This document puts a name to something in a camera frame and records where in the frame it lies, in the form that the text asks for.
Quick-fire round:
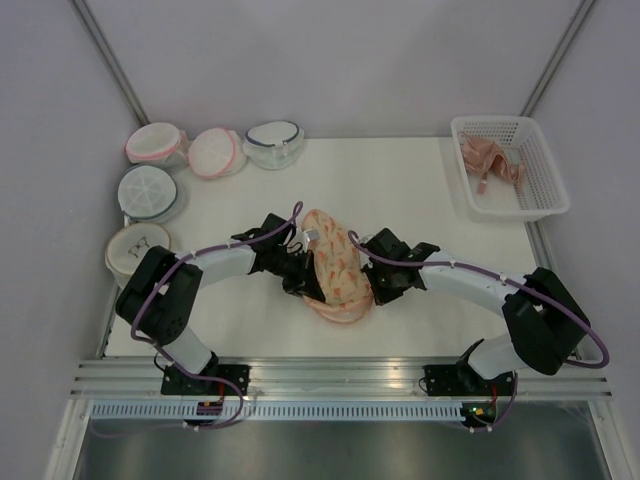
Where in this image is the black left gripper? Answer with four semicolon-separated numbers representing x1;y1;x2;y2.
268;248;325;306

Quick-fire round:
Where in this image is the tulip print bra laundry bag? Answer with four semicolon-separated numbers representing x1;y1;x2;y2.
302;209;374;325

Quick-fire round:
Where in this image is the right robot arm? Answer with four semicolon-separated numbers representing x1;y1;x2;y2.
352;228;590;395

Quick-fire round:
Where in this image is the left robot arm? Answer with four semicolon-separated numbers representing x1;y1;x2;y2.
115;214;325;396

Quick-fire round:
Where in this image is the blue trim white laundry bag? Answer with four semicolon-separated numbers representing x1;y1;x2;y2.
242;120;305;170

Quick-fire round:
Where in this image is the pink satin bra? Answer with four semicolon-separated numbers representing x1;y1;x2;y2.
461;136;526;195

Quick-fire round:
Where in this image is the pink trim mesh laundry bag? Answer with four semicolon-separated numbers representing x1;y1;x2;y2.
188;127;247;180

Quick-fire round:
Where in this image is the beige glasses print laundry bag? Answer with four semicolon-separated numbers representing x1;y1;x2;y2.
104;223;172;289

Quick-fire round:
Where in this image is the grey trim round laundry bag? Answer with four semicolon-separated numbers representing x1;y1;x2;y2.
117;165;187;223

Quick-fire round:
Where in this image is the pink trim round laundry bag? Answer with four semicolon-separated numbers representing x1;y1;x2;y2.
125;122;189;169

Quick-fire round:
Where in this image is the white plastic basket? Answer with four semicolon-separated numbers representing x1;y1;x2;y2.
450;115;570;222

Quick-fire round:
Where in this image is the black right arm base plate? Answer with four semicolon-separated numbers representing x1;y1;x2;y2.
423;364;515;397

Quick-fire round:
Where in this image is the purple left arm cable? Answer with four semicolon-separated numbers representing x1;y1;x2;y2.
89;200;305;439

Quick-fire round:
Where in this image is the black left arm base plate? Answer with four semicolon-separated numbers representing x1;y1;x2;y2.
160;364;250;397

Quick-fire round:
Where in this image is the white slotted cable duct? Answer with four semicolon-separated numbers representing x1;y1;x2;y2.
90;400;464;422

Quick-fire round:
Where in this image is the aluminium front rail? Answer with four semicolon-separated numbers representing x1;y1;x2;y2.
70;357;613;401

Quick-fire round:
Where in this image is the right aluminium corner post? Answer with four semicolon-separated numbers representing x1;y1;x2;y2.
519;0;600;117

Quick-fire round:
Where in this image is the aluminium corner post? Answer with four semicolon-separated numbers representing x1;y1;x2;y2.
69;0;150;127
519;0;600;117

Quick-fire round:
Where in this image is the left aluminium corner post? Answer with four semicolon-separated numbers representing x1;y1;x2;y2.
69;0;150;127

